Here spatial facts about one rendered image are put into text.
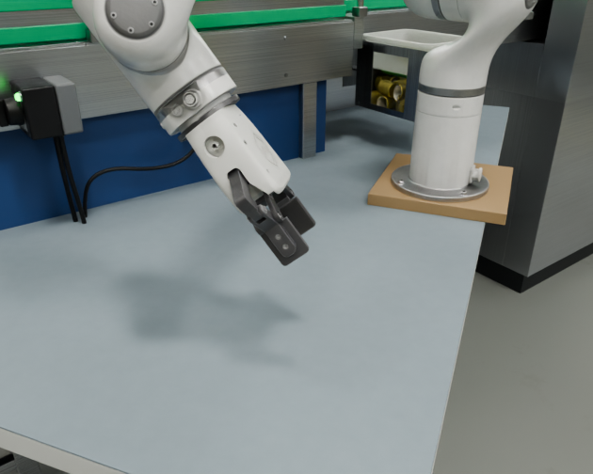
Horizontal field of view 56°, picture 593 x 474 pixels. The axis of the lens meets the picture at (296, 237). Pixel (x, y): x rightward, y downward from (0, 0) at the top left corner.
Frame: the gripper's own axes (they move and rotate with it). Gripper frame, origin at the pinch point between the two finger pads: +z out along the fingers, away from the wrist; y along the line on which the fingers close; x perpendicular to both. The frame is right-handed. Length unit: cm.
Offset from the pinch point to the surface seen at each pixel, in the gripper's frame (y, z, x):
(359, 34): 80, -16, -19
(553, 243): 155, 86, -39
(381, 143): 88, 8, -10
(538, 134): 143, 44, -52
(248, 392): -2.8, 11.1, 14.3
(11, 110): 26, -36, 31
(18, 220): 34, -24, 48
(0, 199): 32, -28, 47
